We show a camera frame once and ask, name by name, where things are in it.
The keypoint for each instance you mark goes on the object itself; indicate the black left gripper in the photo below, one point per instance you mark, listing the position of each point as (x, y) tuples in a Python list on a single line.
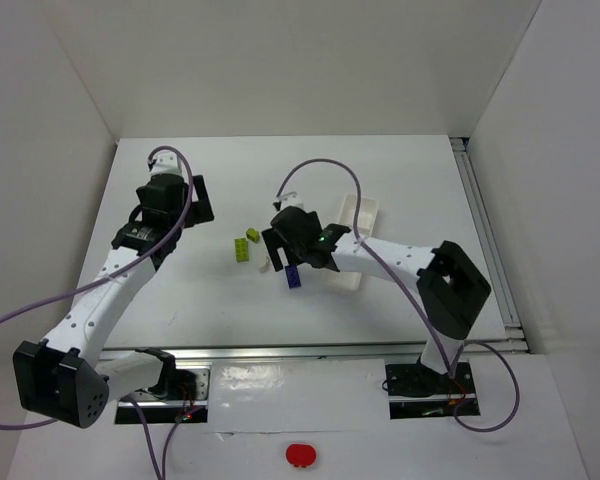
[(200, 201)]

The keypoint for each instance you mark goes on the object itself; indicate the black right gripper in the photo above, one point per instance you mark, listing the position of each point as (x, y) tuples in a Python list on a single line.
[(275, 245)]

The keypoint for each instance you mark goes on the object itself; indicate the blue lego brick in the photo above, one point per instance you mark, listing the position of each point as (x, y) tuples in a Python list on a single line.
[(292, 276)]

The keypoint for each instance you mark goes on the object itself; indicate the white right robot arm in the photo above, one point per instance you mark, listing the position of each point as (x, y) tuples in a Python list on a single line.
[(444, 286)]

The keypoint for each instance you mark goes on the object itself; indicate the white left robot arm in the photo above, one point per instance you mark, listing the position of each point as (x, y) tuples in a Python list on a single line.
[(60, 376)]

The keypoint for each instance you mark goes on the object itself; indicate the small green lego brick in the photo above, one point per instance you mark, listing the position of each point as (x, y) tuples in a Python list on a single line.
[(253, 235)]

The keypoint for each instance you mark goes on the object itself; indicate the white lego piece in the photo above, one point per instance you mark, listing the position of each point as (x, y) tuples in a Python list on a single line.
[(264, 263)]

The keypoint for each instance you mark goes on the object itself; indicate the large green lego brick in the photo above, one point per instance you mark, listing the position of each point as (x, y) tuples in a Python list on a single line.
[(241, 249)]

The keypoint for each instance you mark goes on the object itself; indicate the red round button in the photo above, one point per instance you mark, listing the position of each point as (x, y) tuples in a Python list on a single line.
[(301, 455)]

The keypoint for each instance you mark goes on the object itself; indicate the aluminium front rail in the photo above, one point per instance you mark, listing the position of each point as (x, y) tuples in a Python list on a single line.
[(354, 350)]

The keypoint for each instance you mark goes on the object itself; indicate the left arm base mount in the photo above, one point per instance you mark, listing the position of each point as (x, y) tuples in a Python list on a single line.
[(185, 401)]

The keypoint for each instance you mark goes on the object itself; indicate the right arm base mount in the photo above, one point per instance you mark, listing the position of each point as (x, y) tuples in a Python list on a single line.
[(416, 393)]

